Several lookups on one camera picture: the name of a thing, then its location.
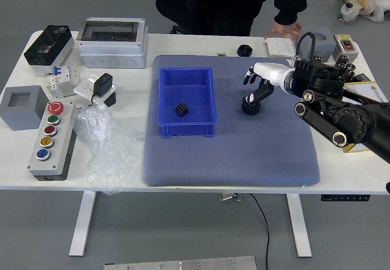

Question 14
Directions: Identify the grey two-button switch box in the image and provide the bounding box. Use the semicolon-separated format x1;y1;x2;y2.
331;34;363;63

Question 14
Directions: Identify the blue plastic box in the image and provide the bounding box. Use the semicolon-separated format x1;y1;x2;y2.
156;66;218;139

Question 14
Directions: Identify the grey-blue table mat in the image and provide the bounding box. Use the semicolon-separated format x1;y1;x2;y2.
143;54;321;188

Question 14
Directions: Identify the person's left hand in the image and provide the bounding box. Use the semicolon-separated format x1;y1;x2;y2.
264;20;303;43

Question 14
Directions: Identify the black table control panel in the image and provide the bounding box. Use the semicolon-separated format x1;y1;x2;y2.
320;194;371;202

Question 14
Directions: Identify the white enclosure with clear lid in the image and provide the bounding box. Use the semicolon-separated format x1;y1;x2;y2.
78;17;149;69

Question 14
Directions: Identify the white and blue circuit breaker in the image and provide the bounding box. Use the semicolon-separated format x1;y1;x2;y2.
45;65;82;99

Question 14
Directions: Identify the small black gear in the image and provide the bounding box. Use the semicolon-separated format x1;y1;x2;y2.
175;102;190;118

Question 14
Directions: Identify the small black block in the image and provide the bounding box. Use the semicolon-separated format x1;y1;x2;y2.
103;91;117;108

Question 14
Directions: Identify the person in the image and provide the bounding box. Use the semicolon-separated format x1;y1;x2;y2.
179;0;311;37

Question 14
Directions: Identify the white enclosure with black lid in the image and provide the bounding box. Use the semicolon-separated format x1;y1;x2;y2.
23;24;76;73

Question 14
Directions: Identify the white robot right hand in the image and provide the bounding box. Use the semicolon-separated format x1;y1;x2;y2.
243;62;292;107

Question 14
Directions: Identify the white socket plate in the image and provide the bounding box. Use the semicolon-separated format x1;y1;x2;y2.
73;74;118;105

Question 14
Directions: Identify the white table leg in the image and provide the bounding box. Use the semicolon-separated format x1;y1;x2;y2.
68;190;98;257
285;193;313;258

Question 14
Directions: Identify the grey block with round hole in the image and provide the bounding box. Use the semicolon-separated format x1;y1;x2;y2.
294;27;335;63

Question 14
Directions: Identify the grey block with square hole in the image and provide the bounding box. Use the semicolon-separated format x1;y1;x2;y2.
0;85;50;132

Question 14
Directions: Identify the flat black module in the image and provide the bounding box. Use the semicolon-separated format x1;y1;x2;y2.
354;73;377;84

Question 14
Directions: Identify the white wall switch plate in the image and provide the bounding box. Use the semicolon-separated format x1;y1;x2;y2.
266;37;297;59

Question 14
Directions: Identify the big black gear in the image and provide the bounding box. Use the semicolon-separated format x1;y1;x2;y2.
241;98;261;116

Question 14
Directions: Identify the black round nut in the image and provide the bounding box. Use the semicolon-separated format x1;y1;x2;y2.
236;44;254;57

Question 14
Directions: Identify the black floor cable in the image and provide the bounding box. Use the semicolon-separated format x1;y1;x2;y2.
248;193;271;270

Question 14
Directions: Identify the black power adapter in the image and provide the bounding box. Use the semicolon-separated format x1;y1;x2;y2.
90;73;114;106

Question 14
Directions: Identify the clear plastic bag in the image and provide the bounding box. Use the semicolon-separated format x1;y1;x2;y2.
74;104;146;196

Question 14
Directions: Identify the black office chair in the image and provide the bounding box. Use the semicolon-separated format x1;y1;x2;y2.
155;0;191;35

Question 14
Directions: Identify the grey metal plate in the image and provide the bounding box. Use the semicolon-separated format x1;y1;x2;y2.
103;255;257;270

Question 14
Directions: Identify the metal bracket under table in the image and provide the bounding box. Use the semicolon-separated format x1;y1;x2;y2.
218;192;243;203

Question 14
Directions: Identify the grey five-button control station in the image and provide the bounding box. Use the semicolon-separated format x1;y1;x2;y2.
26;101;79;182

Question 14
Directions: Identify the yellow and white cardboard box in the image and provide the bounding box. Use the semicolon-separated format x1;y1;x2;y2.
341;80;390;154

